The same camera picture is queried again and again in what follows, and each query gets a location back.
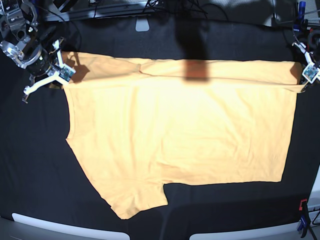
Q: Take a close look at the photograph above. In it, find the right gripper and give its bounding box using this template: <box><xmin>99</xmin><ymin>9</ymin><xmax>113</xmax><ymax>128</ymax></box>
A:
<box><xmin>22</xmin><ymin>39</ymin><xmax>65</xmax><ymax>103</ymax></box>

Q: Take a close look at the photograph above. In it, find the yellow t-shirt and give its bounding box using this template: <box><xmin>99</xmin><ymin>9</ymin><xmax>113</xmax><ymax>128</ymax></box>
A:
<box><xmin>62</xmin><ymin>52</ymin><xmax>303</xmax><ymax>220</ymax></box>

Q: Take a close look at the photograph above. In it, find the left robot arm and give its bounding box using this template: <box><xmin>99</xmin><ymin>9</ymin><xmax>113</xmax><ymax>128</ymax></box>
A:
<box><xmin>292</xmin><ymin>29</ymin><xmax>320</xmax><ymax>93</ymax></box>

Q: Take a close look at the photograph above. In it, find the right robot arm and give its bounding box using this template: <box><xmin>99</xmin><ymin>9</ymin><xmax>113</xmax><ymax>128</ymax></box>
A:
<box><xmin>0</xmin><ymin>0</ymin><xmax>71</xmax><ymax>102</ymax></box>

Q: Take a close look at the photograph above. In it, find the blue clamp top right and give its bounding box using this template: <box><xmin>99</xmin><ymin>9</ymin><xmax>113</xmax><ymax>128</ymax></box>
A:
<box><xmin>293</xmin><ymin>1</ymin><xmax>308</xmax><ymax>32</ymax></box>

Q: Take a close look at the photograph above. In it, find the blue clamp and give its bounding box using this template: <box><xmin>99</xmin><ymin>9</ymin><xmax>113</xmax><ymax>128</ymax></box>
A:
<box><xmin>293</xmin><ymin>1</ymin><xmax>308</xmax><ymax>32</ymax></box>
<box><xmin>297</xmin><ymin>199</ymin><xmax>311</xmax><ymax>238</ymax></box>

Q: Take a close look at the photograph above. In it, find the black table cloth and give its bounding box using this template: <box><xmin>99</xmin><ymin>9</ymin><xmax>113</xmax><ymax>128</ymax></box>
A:
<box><xmin>0</xmin><ymin>17</ymin><xmax>320</xmax><ymax>240</ymax></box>

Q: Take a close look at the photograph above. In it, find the blue clamp bottom right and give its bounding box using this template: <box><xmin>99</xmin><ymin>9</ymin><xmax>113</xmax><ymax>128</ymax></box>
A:
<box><xmin>297</xmin><ymin>199</ymin><xmax>311</xmax><ymax>238</ymax></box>

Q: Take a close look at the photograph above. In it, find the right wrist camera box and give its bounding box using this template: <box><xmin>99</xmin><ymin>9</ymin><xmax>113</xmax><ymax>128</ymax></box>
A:
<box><xmin>59</xmin><ymin>65</ymin><xmax>76</xmax><ymax>83</ymax></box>

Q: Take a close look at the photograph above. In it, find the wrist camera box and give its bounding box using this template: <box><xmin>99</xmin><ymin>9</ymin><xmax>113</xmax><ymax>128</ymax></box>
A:
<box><xmin>302</xmin><ymin>62</ymin><xmax>320</xmax><ymax>84</ymax></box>
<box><xmin>59</xmin><ymin>65</ymin><xmax>76</xmax><ymax>83</ymax></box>

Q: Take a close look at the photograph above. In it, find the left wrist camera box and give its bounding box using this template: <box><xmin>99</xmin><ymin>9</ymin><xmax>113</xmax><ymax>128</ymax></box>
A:
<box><xmin>302</xmin><ymin>62</ymin><xmax>320</xmax><ymax>84</ymax></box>

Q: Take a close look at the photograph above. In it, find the aluminium rail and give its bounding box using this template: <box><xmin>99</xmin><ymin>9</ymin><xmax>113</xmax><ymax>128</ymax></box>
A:
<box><xmin>60</xmin><ymin>3</ymin><xmax>153</xmax><ymax>22</ymax></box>

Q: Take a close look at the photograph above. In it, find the black cable bundle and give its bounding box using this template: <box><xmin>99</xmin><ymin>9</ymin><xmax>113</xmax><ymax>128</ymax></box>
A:
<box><xmin>87</xmin><ymin>0</ymin><xmax>228</xmax><ymax>21</ymax></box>

